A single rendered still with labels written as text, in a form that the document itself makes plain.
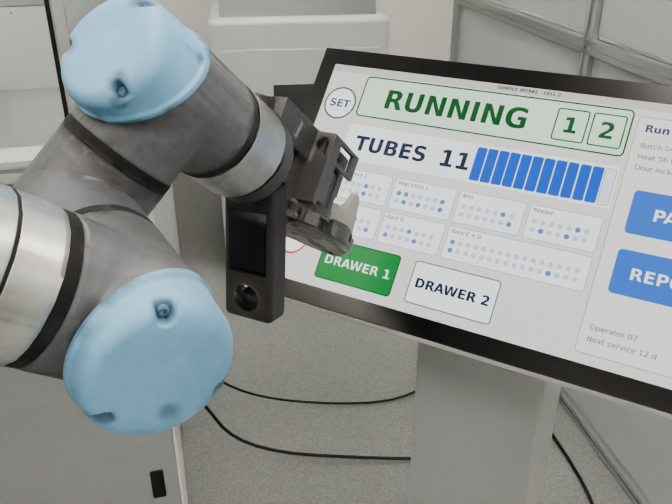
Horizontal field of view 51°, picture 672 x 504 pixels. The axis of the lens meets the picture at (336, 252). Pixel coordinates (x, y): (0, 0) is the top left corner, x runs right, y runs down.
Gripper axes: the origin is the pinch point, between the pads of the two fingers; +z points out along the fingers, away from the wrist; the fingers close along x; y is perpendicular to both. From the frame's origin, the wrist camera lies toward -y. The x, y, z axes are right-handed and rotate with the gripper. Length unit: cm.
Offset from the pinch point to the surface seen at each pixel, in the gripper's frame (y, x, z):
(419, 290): -0.5, -7.1, 7.0
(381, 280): -0.5, -2.7, 7.0
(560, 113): 21.2, -15.9, 7.0
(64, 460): -39, 49, 30
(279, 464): -40, 53, 115
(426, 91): 21.6, -0.8, 6.9
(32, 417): -33, 51, 22
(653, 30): 82, -12, 89
